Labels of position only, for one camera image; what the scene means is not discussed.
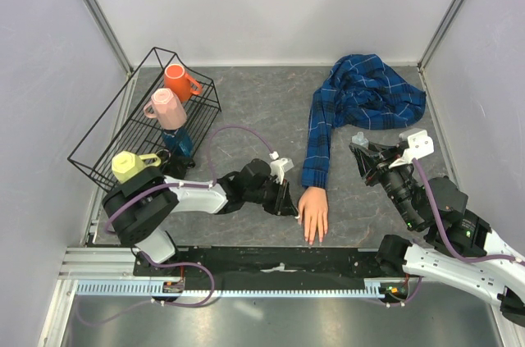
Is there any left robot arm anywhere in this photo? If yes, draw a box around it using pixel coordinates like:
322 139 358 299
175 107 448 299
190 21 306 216
103 158 299 276

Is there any pink mug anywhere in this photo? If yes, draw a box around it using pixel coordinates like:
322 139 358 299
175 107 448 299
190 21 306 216
144 88 187 130

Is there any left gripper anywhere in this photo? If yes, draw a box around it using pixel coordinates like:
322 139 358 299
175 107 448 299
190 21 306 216
244 176 298 217

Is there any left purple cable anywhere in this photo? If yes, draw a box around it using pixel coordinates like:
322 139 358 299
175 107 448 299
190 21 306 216
73 125 280 326

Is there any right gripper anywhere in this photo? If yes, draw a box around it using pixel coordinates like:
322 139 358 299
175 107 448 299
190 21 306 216
349 139 422 228

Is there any blue plaid shirt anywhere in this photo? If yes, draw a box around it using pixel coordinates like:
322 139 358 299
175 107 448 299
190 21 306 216
301 54 426 189

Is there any aluminium corner post left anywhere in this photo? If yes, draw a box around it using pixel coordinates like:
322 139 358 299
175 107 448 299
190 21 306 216
83 0 134 74

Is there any purple cable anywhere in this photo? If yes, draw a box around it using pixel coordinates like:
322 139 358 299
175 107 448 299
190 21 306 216
412 157 525 266
73 125 280 326

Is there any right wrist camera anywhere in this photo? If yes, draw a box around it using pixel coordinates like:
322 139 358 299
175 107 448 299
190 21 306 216
389 128 435 169

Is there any mannequin hand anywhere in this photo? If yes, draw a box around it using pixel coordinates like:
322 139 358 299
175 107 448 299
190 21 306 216
299 187 328 244

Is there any light blue cable duct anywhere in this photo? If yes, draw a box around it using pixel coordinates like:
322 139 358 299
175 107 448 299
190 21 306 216
76 273 386 299

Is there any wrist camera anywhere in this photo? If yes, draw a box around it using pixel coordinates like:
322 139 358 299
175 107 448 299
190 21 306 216
389 128 435 169
269 151 294 185

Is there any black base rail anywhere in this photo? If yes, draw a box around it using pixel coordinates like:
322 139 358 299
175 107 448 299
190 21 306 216
133 232 427 293

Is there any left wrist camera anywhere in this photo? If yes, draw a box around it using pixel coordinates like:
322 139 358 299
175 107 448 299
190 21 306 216
269 151 294 185

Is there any aluminium corner post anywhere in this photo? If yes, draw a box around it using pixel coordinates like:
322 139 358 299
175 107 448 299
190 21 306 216
418 0 466 71
83 0 134 74

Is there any yellow mug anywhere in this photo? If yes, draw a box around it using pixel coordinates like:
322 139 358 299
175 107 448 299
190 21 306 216
111 151 162 184

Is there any orange mug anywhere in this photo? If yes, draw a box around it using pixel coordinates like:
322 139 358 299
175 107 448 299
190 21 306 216
163 64 202 103

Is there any black wire dish rack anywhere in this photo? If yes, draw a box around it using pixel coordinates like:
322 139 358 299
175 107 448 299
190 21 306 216
67 47 221 192

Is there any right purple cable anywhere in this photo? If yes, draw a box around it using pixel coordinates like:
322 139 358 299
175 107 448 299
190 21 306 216
412 157 525 266

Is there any aluminium corner post right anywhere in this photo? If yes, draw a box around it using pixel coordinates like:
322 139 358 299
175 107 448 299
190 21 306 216
418 0 466 71

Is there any blue glass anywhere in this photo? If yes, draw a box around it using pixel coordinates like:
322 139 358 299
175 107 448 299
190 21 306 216
162 127 194 157

